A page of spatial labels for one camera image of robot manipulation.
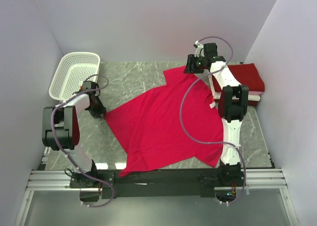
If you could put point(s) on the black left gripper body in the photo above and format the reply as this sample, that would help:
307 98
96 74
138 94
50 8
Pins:
97 109

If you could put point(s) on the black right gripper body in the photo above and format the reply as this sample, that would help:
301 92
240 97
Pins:
197 64

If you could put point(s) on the bright red t-shirt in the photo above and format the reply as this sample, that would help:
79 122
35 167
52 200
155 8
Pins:
168 124

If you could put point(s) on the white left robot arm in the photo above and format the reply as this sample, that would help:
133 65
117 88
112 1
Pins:
60 131

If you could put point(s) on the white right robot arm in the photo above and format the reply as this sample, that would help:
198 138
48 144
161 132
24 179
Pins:
232 107

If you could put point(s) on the white plastic basket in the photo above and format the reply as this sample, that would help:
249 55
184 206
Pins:
72 70

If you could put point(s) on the pink white folded t-shirt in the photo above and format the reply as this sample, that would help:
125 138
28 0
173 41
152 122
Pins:
216 95

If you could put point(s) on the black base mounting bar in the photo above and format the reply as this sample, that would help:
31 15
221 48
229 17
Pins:
165 182

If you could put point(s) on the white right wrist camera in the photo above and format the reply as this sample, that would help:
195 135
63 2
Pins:
199 52

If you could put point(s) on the aluminium frame rail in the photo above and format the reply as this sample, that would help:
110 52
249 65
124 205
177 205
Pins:
56 180

